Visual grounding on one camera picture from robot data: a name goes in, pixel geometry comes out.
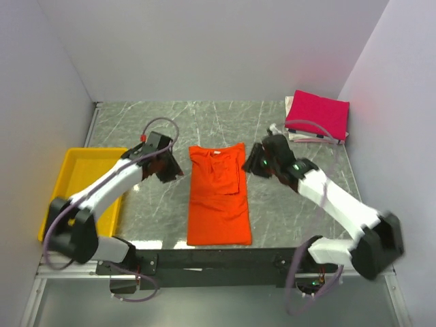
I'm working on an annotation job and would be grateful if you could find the orange t shirt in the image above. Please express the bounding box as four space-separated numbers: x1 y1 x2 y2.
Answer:
187 142 252 246

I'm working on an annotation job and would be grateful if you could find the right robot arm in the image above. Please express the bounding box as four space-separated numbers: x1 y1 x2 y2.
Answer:
242 134 405 280

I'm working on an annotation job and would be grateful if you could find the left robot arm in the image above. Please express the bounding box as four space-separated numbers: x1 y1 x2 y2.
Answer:
43 131 183 274

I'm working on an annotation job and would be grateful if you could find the folded white t shirt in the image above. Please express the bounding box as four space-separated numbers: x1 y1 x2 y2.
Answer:
284 95 349 146

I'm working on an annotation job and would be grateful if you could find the folded magenta t shirt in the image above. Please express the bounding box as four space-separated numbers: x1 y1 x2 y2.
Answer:
284 89 351 142

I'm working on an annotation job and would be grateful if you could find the yellow plastic tray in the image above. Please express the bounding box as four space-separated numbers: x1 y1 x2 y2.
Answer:
51 148 127 236

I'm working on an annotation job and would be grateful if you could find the black base beam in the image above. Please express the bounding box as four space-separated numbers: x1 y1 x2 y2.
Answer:
95 247 340 294

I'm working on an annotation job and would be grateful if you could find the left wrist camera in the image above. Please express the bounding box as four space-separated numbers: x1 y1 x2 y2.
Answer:
140 131 172 150

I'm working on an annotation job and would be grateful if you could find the aluminium frame rail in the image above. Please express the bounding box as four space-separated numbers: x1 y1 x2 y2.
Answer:
35 254 396 279

